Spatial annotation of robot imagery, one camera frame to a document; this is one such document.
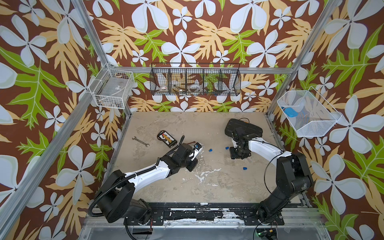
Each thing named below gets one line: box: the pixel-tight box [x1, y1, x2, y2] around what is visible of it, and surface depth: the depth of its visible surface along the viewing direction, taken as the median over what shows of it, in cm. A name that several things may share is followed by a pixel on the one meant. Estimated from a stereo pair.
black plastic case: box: [224, 117, 263, 137], surface depth 107 cm
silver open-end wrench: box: [132, 136, 150, 147], surface depth 106 cm
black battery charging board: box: [157, 130, 178, 148], surface depth 107 cm
